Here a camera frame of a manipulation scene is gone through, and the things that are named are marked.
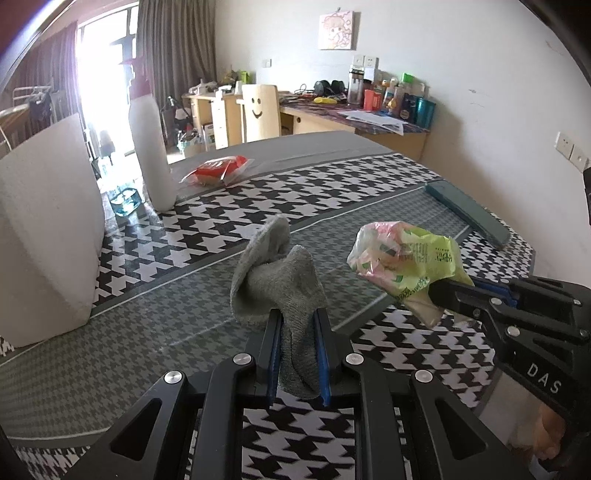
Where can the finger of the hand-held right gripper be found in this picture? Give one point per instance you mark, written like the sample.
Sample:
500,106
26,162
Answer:
545,290
461,297

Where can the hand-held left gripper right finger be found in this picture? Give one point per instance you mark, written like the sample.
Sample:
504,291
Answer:
323,369

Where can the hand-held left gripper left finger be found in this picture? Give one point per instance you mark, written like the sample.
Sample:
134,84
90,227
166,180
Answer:
273,364

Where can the green pink plastic bag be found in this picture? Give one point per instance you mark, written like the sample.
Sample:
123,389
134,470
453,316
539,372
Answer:
406,258

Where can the grey sock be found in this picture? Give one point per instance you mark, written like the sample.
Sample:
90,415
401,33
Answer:
281,281

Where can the person's right hand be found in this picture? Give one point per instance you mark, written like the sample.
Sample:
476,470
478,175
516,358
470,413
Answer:
551,431

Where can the dark green case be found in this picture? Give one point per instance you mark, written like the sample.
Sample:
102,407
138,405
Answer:
471,214

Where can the houndstooth table cloth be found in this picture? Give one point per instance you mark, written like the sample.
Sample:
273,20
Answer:
198,230

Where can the teal tumbler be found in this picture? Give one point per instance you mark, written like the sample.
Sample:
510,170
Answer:
425,112

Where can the printed papers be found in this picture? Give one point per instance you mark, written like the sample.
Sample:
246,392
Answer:
374,120

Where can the red snack packet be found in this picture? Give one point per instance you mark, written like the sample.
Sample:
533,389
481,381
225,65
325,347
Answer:
214,170

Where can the green-capped bottle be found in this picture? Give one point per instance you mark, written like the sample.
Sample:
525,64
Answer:
407,81

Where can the wooden desk with patterned cloth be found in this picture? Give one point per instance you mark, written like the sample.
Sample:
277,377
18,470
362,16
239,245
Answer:
323,120

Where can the dark water bottle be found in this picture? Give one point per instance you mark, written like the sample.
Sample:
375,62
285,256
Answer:
356,87

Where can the yellow banana-shaped object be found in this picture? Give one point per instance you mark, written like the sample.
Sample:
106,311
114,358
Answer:
324,99

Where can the white spray bottle red nozzle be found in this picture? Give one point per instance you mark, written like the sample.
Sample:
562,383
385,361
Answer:
150,152

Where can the black headphones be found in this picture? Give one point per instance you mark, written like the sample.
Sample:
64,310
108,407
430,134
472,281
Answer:
330,86

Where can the wooden chair with smiley face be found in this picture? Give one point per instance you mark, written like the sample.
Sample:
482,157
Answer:
261,113

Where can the green box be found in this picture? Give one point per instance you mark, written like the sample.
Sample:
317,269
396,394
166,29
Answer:
244,77

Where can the brown curtain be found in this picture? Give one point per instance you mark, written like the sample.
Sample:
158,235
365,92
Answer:
180,55
55,78

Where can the glass balcony door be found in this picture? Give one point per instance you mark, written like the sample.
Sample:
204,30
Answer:
106,69

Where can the dark hanging clothes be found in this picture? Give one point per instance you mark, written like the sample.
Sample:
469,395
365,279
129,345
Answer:
39,104

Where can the metal bunk bed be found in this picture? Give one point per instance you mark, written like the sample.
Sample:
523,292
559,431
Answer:
27,110

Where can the white wall socket row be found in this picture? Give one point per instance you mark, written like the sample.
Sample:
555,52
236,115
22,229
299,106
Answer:
572,150

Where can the double wall socket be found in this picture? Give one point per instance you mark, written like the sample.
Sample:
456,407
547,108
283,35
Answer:
364,61

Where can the pink wall picture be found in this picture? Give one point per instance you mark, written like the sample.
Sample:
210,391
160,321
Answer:
337,30

